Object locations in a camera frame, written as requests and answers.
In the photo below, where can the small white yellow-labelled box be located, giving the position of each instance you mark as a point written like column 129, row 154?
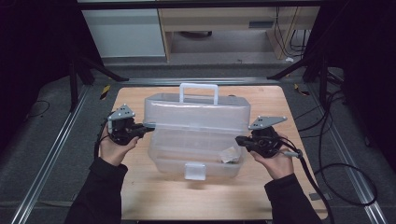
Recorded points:
column 230, row 155

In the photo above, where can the small white plug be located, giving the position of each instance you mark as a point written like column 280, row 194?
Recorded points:
column 289, row 59

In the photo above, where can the yellow black tape piece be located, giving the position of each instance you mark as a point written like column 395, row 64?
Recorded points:
column 105, row 91
column 301, row 90

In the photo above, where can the person's right hand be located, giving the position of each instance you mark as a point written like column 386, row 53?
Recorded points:
column 278, row 165

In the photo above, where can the person's left hand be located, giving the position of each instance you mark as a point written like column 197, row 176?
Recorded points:
column 113, row 152

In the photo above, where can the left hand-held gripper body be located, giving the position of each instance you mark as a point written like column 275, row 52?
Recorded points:
column 121, row 130

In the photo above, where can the metal floor rail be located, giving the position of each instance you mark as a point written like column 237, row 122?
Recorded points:
column 155, row 81
column 348, row 155
column 49, row 155

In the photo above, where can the clear plastic storage box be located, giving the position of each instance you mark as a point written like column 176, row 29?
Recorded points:
column 196, row 118

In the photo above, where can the black metal stand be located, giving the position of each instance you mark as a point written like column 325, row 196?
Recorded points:
column 73, row 87
column 323, row 81

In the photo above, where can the white cabinet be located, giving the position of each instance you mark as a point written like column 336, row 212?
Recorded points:
column 124, row 34

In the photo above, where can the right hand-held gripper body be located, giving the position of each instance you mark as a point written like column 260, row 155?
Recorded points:
column 266, row 141

